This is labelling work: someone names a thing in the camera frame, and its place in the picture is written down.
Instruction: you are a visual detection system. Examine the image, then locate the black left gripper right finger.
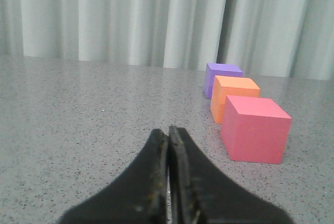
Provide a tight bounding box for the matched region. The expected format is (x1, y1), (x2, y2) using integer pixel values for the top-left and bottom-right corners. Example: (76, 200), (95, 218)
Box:
(169, 126), (293, 223)

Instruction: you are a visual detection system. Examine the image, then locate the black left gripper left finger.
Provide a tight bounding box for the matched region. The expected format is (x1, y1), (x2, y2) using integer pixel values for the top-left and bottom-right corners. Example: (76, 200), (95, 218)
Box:
(60, 129), (169, 223)

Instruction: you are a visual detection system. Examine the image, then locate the orange foam cube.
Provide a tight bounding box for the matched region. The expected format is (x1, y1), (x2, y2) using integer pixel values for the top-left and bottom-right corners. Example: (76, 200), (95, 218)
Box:
(210, 75), (261, 124)

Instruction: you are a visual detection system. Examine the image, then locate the red foam cube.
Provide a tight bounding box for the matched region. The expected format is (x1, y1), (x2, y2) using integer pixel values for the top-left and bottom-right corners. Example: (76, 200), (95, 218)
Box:
(221, 95), (292, 164)

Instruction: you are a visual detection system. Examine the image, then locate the purple foam cube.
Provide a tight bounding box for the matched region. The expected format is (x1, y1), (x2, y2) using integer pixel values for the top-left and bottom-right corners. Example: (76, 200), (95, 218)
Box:
(202, 62), (244, 100)

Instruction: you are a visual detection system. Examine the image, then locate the pale green curtain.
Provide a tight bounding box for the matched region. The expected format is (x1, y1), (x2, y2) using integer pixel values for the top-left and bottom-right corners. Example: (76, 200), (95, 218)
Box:
(1, 0), (333, 80)

